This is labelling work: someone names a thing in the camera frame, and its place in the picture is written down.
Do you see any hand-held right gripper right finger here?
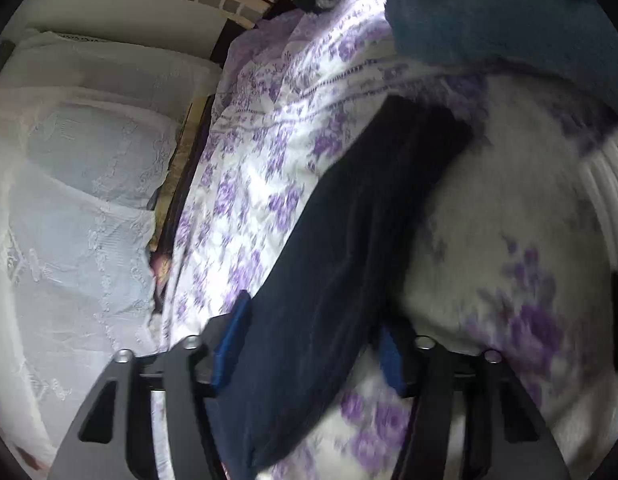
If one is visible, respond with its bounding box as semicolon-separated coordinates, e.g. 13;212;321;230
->
379;326;572;480

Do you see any navy knitted sweater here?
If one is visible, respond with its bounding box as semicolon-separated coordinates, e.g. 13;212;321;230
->
216;95;474;480

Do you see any white ribbed cloth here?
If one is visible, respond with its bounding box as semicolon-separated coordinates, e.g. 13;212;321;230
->
578;120;618;273

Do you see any purple floral bedsheet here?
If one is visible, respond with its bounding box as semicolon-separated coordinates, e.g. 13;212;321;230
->
154;0;618;480

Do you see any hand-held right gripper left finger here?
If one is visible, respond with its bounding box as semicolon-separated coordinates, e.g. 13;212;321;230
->
48;290;253;480

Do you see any pink patterned cloth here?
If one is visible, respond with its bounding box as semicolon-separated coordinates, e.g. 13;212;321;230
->
150;255;174;291

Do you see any blue fleece blanket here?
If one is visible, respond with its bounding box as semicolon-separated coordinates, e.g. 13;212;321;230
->
359;0;618;92

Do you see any white lace cloth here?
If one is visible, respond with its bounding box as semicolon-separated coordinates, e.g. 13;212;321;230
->
0;30;222;466

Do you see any brown bedding edge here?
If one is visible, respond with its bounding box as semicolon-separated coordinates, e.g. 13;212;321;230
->
148;92;220;311

